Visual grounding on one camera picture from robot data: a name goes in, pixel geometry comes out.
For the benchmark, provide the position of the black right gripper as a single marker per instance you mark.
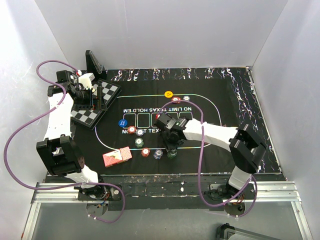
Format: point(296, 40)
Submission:
point(169, 145)

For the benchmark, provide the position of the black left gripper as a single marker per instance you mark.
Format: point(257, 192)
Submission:
point(101, 105)

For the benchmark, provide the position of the green poker chip stack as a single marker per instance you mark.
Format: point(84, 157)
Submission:
point(172, 154)

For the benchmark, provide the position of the blue poker chip stack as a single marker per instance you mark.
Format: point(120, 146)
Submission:
point(158, 154)

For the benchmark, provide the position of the red chips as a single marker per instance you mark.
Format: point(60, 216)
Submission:
point(131, 129)
point(176, 100)

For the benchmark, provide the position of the blue chips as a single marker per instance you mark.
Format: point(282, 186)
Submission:
point(140, 132)
point(186, 98)

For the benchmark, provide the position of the red poker chip stack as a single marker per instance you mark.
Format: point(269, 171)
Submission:
point(145, 152)

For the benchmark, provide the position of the yellow big blind button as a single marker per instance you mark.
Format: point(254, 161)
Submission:
point(168, 94)

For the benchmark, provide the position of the green chips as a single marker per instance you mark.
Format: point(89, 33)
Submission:
point(139, 143)

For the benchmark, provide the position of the blue small blind button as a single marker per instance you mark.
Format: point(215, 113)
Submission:
point(122, 123)

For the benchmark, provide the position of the red playing card box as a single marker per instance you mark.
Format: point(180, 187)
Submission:
point(117, 156)

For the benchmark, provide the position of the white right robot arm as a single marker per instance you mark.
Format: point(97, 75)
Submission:
point(245, 145)

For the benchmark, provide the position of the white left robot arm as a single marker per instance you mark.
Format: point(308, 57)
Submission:
point(58, 151)

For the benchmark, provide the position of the black white chess board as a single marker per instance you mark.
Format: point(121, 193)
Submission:
point(105, 94)

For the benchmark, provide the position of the black chess board lid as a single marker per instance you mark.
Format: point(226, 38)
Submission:
point(94, 66)

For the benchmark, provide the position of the black case bottom right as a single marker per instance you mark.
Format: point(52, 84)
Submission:
point(229, 232)

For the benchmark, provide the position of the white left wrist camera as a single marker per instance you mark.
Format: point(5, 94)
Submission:
point(85, 81)

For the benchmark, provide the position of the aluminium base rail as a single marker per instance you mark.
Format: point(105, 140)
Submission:
point(169, 210)

